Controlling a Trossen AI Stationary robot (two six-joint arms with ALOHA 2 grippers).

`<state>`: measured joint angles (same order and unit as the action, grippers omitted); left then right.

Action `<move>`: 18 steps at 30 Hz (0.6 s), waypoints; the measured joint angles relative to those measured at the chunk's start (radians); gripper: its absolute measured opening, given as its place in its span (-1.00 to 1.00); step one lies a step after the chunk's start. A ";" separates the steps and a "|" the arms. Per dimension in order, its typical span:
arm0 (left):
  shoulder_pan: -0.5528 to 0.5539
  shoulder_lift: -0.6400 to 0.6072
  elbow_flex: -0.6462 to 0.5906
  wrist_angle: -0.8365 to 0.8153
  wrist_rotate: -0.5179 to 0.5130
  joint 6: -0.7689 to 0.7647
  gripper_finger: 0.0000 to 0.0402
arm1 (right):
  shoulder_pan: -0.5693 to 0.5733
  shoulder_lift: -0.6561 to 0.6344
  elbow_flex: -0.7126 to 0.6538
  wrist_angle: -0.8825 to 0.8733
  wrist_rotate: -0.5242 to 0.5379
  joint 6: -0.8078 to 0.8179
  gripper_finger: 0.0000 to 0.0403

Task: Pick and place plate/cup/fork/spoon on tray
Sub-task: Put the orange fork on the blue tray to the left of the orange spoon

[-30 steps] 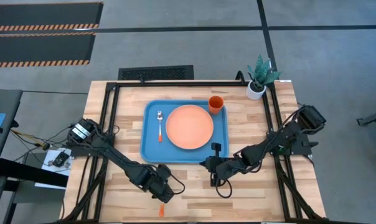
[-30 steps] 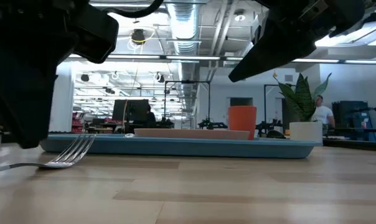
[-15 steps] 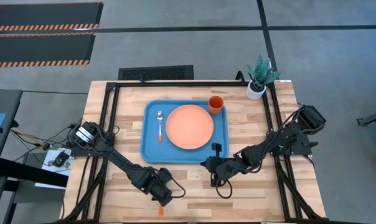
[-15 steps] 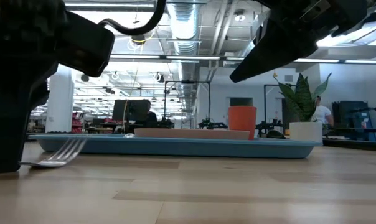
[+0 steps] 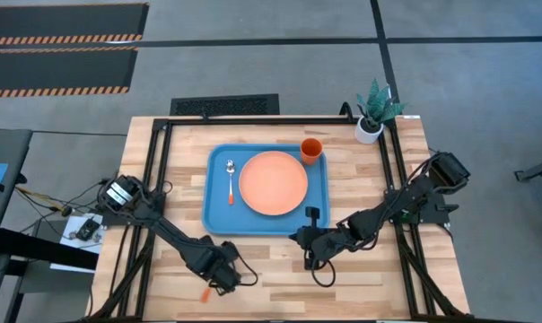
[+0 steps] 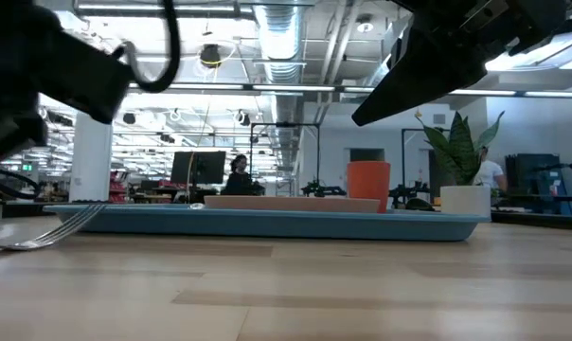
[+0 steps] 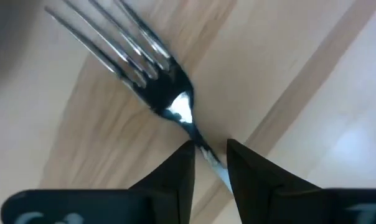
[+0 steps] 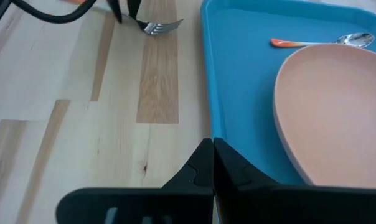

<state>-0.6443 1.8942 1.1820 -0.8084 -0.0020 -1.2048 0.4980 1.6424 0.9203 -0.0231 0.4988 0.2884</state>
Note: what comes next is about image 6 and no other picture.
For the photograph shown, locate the orange plastic cup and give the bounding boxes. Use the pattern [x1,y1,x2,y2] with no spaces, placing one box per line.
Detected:
[346,160,392,214]

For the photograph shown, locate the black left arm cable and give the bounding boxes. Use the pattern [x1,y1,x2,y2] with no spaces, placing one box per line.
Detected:
[116,0,181,94]

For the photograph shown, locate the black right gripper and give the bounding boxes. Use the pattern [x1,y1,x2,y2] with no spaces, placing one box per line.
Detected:
[351,0,571,128]

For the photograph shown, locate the white square column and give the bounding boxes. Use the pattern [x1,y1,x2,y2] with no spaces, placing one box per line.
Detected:
[69,110,114,204]

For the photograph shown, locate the red storage bins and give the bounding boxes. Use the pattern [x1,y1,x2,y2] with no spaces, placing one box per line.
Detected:
[107,170,129,204]

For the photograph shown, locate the person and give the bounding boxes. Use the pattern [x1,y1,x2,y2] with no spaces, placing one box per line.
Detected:
[221,153,264,197]
[473,146,509,190]

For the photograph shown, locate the blue machine cabinet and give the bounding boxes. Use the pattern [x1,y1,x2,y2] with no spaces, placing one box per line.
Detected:
[505,153,572,215]

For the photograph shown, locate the black computer monitor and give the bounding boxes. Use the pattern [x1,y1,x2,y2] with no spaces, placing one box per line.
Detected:
[170,151,227,187]

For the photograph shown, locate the green snake plant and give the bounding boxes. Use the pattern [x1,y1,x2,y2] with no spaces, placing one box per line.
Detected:
[417,110,506,187]

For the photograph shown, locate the black metal frame stand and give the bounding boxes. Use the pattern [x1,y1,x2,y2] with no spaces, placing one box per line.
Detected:
[248,121,322,198]
[400,127,452,206]

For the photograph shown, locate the white plant pot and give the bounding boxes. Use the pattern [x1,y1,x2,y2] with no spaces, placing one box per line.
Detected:
[439,185,492,216]

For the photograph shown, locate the blue plastic tray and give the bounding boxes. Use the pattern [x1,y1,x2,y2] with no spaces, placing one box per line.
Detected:
[43,203,492,243]

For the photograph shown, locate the silver ventilation duct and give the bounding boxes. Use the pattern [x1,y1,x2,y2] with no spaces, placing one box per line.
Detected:
[251,0,307,172]

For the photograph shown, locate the metal fork orange handle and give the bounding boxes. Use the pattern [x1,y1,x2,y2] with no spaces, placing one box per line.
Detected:
[0,203,108,252]

